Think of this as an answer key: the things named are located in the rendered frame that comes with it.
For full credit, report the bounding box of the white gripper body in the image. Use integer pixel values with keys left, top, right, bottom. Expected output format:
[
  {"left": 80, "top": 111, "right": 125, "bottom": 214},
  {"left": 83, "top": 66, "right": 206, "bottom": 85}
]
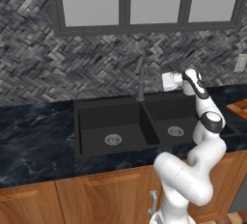
[{"left": 161, "top": 70, "right": 178, "bottom": 92}]

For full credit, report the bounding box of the dark grey sink faucet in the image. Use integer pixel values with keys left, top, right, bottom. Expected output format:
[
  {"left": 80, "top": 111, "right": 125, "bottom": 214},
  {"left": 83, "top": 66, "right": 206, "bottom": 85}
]
[{"left": 134, "top": 56, "right": 147, "bottom": 102}]

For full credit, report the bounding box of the round metal sink drain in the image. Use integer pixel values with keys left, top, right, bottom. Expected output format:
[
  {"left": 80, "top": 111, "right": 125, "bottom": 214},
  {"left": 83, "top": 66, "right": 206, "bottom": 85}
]
[
  {"left": 167, "top": 126, "right": 185, "bottom": 138},
  {"left": 104, "top": 133, "right": 124, "bottom": 147}
]

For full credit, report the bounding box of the black double basin sink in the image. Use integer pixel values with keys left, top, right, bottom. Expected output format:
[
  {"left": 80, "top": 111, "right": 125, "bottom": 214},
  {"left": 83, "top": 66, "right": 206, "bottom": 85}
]
[{"left": 72, "top": 90, "right": 243, "bottom": 160}]

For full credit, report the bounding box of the wooden cutting board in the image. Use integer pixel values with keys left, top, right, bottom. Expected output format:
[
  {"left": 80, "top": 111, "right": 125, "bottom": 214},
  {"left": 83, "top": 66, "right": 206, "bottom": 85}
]
[{"left": 226, "top": 98, "right": 247, "bottom": 122}]

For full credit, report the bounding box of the dark grey framed window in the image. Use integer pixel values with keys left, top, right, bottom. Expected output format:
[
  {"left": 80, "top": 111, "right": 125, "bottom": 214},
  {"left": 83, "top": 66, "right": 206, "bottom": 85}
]
[{"left": 44, "top": 0, "right": 247, "bottom": 38}]

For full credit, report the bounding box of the wooden cupboard door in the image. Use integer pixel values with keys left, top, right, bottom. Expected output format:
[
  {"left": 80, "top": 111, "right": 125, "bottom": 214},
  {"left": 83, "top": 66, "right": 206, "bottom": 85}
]
[
  {"left": 54, "top": 165, "right": 154, "bottom": 224},
  {"left": 0, "top": 181, "right": 58, "bottom": 224},
  {"left": 186, "top": 151, "right": 247, "bottom": 223}
]

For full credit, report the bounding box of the white wall outlet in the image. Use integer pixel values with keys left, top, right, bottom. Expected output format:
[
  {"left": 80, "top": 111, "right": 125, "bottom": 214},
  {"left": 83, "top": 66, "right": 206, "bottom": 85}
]
[{"left": 233, "top": 53, "right": 247, "bottom": 73}]

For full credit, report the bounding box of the silver metal bar handle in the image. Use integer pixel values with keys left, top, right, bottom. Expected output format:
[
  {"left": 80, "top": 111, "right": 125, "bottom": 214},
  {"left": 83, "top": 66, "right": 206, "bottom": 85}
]
[{"left": 147, "top": 189, "right": 159, "bottom": 218}]

